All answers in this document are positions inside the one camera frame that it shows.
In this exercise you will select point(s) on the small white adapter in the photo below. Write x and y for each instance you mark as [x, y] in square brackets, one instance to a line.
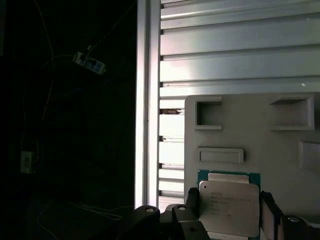
[27, 161]

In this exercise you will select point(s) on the grey parts rack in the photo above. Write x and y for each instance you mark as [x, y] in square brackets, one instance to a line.
[262, 155]

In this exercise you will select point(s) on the white power strip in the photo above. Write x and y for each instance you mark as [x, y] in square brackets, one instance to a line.
[87, 62]

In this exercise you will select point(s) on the silver CPU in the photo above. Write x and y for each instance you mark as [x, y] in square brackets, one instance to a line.
[225, 200]

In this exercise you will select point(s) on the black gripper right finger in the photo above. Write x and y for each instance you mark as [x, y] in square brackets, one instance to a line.
[266, 200]

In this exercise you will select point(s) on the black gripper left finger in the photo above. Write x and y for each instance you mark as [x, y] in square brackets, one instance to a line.
[192, 200]

